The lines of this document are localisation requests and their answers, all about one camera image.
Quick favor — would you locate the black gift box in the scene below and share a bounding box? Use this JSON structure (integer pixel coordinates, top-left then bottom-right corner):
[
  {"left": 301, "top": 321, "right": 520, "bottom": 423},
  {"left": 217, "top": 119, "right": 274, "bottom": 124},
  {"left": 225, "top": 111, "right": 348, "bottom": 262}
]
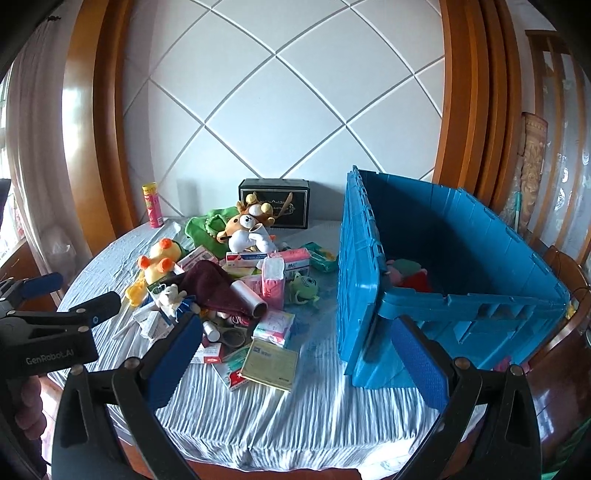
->
[{"left": 239, "top": 178, "right": 310, "bottom": 230}]

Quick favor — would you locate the white pink carton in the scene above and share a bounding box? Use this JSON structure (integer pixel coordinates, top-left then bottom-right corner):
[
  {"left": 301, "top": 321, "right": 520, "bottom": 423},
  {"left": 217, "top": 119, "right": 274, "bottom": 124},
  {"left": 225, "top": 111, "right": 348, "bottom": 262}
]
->
[{"left": 178, "top": 246, "right": 218, "bottom": 273}]

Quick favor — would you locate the brown bear plush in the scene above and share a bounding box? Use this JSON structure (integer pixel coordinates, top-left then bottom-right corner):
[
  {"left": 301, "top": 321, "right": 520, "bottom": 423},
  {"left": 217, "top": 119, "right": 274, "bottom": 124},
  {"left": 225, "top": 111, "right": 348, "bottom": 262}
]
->
[{"left": 216, "top": 191, "right": 278, "bottom": 254}]

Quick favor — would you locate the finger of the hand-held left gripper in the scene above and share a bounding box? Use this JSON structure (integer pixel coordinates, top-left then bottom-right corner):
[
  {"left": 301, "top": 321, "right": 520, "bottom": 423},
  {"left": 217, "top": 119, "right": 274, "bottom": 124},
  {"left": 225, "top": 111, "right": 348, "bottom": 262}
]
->
[
  {"left": 0, "top": 272, "right": 63, "bottom": 311},
  {"left": 14, "top": 291, "right": 122, "bottom": 334}
]

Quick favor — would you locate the wooden glass partition screen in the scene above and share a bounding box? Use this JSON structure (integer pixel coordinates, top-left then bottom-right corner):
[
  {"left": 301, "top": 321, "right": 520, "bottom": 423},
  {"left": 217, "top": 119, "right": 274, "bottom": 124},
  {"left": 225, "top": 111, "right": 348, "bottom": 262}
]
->
[{"left": 526, "top": 30, "right": 591, "bottom": 259}]

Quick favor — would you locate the yellow pink tube can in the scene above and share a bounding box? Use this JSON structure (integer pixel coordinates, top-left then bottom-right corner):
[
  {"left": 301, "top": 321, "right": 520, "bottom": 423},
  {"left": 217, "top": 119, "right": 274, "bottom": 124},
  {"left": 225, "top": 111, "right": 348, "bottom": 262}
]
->
[{"left": 141, "top": 182, "right": 164, "bottom": 229}]

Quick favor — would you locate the pink carton box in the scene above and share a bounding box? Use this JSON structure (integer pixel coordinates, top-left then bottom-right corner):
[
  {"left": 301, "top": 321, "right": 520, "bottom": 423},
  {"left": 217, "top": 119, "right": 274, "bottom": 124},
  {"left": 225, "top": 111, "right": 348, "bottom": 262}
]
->
[{"left": 277, "top": 248, "right": 311, "bottom": 280}]

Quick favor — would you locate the yellow duck plush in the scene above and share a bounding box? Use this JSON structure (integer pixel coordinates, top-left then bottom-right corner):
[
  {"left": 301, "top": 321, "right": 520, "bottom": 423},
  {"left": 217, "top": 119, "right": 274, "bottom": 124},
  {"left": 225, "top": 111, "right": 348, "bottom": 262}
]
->
[{"left": 126, "top": 237, "right": 185, "bottom": 305}]

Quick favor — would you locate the red white medicine box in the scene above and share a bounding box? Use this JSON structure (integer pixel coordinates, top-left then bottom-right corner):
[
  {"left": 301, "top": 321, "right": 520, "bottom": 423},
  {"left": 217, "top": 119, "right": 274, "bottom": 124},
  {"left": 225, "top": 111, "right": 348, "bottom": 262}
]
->
[{"left": 191, "top": 342, "right": 225, "bottom": 365}]

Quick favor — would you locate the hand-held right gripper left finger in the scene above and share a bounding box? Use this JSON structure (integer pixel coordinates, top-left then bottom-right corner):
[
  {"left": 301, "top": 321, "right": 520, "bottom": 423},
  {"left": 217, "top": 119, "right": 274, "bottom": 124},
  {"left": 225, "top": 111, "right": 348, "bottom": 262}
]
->
[{"left": 52, "top": 311, "right": 205, "bottom": 480}]

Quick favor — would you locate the pink white pad pack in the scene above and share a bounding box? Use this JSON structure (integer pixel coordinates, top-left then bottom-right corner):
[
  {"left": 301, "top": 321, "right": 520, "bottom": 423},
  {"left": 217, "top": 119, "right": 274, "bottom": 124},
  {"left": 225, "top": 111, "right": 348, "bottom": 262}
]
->
[{"left": 252, "top": 308, "right": 296, "bottom": 347}]

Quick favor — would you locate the pig plush teal shirt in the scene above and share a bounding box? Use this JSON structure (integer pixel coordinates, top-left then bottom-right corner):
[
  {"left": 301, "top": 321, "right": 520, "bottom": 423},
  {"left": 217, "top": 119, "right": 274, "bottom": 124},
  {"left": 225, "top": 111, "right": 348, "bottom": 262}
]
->
[{"left": 387, "top": 258, "right": 428, "bottom": 280}]

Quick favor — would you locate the small white bear plush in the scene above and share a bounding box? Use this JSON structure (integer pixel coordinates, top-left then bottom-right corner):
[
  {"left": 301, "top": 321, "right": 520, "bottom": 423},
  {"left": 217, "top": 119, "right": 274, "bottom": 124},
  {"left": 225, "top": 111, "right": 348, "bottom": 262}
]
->
[{"left": 154, "top": 284, "right": 188, "bottom": 317}]

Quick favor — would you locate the pig plush red dress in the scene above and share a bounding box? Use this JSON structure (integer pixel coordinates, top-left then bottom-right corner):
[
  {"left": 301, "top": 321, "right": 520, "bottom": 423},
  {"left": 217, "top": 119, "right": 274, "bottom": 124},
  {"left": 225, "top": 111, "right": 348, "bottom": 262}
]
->
[{"left": 397, "top": 272, "right": 432, "bottom": 292}]

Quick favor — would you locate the gold flat box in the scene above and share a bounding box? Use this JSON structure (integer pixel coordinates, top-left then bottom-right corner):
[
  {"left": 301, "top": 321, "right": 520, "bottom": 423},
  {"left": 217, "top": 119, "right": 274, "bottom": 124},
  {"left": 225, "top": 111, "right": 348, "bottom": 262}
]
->
[{"left": 240, "top": 340, "right": 300, "bottom": 393}]

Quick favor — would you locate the green monster plush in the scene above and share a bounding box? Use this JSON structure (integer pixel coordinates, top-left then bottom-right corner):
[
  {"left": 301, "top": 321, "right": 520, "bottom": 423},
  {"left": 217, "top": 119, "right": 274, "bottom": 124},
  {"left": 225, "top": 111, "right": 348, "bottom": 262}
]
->
[{"left": 288, "top": 271, "right": 320, "bottom": 305}]

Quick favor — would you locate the white box red corner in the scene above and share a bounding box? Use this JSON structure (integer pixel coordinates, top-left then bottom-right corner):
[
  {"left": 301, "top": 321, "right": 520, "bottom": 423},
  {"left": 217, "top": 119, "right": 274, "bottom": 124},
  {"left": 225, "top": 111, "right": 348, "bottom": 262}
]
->
[{"left": 217, "top": 344, "right": 252, "bottom": 392}]

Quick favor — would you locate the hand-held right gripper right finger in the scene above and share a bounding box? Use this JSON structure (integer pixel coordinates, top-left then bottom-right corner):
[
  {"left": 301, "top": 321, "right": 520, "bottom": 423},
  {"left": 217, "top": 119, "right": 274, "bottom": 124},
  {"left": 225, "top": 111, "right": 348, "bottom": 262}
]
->
[{"left": 390, "top": 315, "right": 543, "bottom": 480}]

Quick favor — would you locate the wooden chair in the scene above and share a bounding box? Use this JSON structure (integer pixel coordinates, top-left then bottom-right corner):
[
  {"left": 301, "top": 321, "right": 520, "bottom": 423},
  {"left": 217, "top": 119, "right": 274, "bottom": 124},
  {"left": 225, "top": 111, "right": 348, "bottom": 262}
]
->
[{"left": 526, "top": 244, "right": 591, "bottom": 370}]

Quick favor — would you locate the blue plastic crate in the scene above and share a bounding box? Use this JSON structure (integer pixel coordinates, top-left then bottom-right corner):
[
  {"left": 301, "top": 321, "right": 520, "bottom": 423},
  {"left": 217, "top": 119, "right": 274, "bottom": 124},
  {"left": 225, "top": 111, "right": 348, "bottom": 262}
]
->
[{"left": 336, "top": 165, "right": 572, "bottom": 387}]

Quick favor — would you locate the green wet wipes pack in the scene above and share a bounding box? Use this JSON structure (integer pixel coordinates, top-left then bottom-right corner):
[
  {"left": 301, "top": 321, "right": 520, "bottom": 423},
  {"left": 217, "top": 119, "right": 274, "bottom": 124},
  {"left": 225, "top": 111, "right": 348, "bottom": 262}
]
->
[{"left": 302, "top": 242, "right": 338, "bottom": 272}]

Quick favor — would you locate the green plush toy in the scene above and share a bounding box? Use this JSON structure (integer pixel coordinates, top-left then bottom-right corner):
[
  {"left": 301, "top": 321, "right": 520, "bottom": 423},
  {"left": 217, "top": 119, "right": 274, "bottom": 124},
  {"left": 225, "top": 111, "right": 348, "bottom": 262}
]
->
[{"left": 185, "top": 208, "right": 238, "bottom": 252}]

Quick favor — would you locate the pink tissue pack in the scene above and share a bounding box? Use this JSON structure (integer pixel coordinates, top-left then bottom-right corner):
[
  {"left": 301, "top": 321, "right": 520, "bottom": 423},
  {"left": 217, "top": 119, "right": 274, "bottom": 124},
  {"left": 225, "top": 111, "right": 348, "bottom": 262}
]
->
[{"left": 261, "top": 256, "right": 286, "bottom": 310}]

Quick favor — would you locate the pink seat cushion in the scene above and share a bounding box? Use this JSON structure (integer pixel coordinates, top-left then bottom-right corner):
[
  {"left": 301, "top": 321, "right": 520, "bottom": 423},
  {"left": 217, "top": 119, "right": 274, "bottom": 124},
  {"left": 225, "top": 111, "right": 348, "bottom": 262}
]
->
[{"left": 492, "top": 355, "right": 522, "bottom": 374}]

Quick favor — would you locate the rolled patterned carpet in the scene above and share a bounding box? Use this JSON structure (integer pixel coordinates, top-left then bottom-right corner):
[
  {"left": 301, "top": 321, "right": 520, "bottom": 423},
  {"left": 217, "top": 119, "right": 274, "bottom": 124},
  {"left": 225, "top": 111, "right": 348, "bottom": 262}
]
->
[{"left": 517, "top": 111, "right": 549, "bottom": 217}]

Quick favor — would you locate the grey tape roll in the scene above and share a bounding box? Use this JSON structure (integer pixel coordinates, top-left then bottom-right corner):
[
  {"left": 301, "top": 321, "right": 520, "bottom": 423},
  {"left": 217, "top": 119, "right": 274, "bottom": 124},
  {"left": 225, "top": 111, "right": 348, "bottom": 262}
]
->
[{"left": 217, "top": 325, "right": 247, "bottom": 349}]

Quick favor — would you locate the round wooden desktop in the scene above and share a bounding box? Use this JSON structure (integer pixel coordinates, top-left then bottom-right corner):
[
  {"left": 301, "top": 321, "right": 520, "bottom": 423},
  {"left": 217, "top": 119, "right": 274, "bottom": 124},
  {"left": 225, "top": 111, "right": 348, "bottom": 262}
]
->
[{"left": 111, "top": 429, "right": 416, "bottom": 480}]

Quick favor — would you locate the person's left hand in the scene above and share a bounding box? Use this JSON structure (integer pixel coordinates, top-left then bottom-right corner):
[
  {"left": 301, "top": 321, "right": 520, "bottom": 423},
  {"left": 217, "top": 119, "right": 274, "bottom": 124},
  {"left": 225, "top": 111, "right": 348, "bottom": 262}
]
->
[{"left": 14, "top": 376, "right": 47, "bottom": 462}]

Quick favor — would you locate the white medicine box blue print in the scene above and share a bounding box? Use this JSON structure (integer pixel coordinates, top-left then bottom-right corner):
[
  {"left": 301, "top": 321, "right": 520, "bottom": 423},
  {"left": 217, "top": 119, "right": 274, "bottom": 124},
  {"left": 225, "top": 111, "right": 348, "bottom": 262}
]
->
[{"left": 225, "top": 251, "right": 269, "bottom": 267}]

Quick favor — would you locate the white curtain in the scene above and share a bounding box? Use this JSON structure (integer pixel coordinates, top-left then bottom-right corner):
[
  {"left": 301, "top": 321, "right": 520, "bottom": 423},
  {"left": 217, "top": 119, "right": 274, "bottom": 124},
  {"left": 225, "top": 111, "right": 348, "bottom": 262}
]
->
[{"left": 0, "top": 18, "right": 70, "bottom": 259}]

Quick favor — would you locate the white roll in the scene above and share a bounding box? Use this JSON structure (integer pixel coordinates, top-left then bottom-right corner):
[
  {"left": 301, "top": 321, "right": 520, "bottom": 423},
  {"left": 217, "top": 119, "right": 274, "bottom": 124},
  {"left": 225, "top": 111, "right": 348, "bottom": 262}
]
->
[{"left": 231, "top": 281, "right": 269, "bottom": 319}]

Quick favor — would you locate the small white carton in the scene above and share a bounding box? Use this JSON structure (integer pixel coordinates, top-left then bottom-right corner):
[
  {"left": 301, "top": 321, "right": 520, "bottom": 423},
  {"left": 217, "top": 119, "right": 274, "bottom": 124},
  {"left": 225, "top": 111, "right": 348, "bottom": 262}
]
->
[{"left": 134, "top": 307, "right": 176, "bottom": 340}]

